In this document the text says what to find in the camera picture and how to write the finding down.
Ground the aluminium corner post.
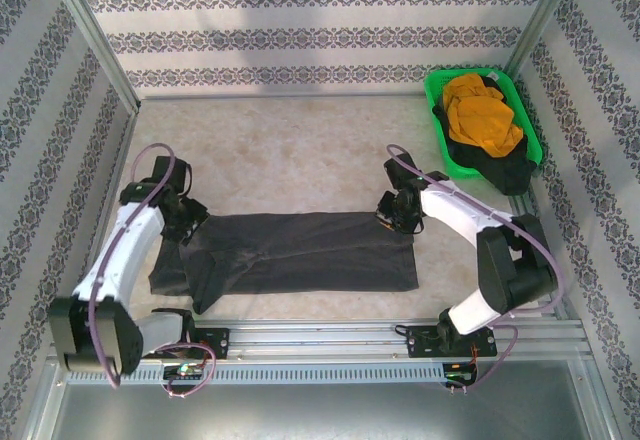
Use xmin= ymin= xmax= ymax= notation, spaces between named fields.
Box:
xmin=44 ymin=0 xmax=143 ymax=116
xmin=504 ymin=0 xmax=584 ymax=79

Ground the slotted grey cable duct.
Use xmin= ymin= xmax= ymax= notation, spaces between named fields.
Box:
xmin=67 ymin=363 xmax=447 ymax=386

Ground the green plastic basket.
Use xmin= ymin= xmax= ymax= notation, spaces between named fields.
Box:
xmin=423 ymin=67 xmax=545 ymax=182

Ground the black t-shirt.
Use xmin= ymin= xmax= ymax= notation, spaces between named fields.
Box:
xmin=432 ymin=104 xmax=537 ymax=197

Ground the aluminium mounting rail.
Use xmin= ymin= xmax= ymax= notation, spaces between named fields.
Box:
xmin=47 ymin=317 xmax=589 ymax=362

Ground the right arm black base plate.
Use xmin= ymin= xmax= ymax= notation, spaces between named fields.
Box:
xmin=405 ymin=323 xmax=499 ymax=360

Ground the grey sheet metal panel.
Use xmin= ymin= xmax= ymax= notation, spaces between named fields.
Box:
xmin=22 ymin=354 xmax=619 ymax=440

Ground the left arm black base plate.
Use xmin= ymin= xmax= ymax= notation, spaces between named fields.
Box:
xmin=139 ymin=327 xmax=232 ymax=361

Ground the orange t-shirt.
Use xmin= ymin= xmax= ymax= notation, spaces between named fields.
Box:
xmin=441 ymin=72 xmax=525 ymax=159

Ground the dark grey t-shirt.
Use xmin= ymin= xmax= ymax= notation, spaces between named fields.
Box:
xmin=148 ymin=211 xmax=420 ymax=316

